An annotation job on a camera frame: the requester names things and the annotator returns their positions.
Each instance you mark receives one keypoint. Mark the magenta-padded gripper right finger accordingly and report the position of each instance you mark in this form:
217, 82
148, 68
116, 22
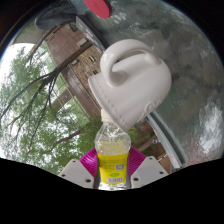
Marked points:
150, 171

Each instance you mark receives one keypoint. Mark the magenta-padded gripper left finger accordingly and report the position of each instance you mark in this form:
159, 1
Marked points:
76, 173

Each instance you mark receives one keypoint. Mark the clear bottle with yellow label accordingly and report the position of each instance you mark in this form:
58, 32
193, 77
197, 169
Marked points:
112, 163

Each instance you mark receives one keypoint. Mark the white ceramic mug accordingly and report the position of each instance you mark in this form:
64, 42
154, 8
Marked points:
140, 90

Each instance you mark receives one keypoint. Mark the dark laptop with stickers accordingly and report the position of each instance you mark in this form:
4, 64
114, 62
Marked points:
87, 31

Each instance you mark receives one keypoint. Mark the flat round red coaster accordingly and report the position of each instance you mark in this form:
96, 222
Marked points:
97, 8

